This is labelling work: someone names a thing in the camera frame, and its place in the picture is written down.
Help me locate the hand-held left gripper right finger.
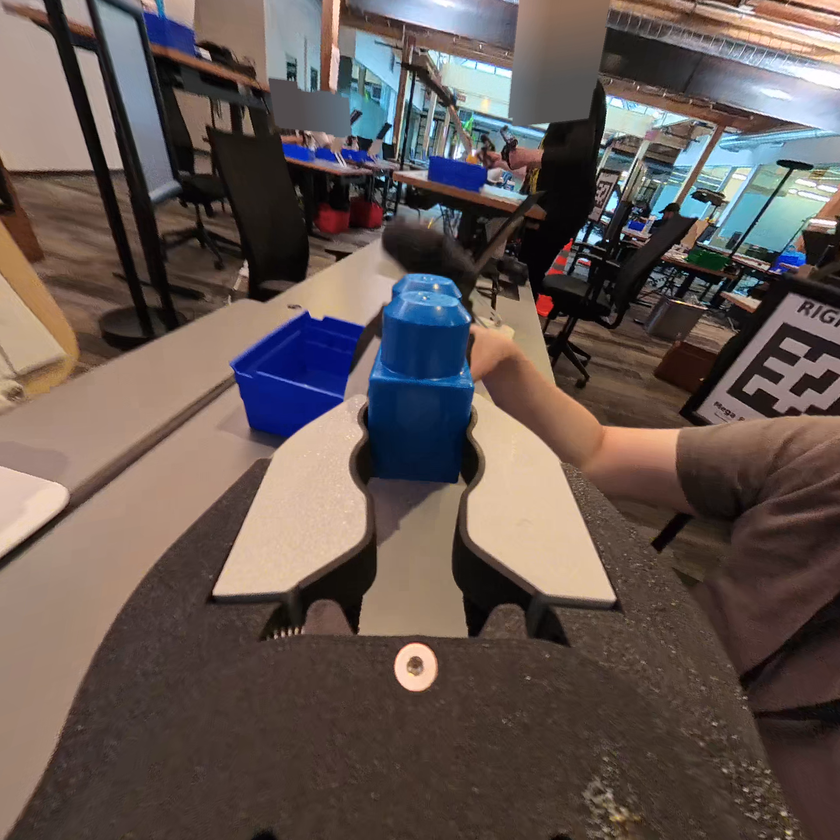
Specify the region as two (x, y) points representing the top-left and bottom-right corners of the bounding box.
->
(458, 394), (619, 607)

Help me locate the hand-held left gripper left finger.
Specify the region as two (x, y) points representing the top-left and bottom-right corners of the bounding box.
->
(211, 394), (378, 602)

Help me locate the blue plastic bin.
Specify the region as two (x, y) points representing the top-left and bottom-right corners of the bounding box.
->
(230, 310), (368, 439)

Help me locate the blue two-stud building block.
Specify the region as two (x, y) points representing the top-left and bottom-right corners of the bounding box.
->
(366, 273), (476, 484)

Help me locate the person's right forearm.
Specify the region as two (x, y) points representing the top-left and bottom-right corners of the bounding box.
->
(486, 357), (697, 516)

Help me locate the person's right hand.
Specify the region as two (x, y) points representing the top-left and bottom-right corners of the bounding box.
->
(467, 325), (527, 386)

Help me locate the wooden work desk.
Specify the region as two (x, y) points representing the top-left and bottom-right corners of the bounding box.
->
(392, 169), (547, 221)
(0, 0), (270, 93)

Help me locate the black tilted board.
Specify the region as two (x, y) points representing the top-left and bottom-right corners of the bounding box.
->
(469, 190), (547, 280)

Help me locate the black office chair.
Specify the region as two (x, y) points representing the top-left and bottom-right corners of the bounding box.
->
(541, 217), (697, 388)
(157, 92), (245, 271)
(206, 126), (311, 301)

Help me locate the brown cardboard box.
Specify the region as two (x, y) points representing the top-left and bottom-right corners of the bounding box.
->
(656, 341), (719, 395)

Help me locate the person's brown shirt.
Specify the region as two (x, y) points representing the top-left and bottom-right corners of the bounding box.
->
(676, 415), (840, 840)

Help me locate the grey waste bin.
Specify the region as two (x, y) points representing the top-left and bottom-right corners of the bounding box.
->
(645, 294), (708, 342)

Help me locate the black and white marker sign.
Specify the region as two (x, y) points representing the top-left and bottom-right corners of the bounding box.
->
(679, 274), (840, 426)

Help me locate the printed instruction sheet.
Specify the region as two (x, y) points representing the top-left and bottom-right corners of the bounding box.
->
(0, 276), (67, 403)

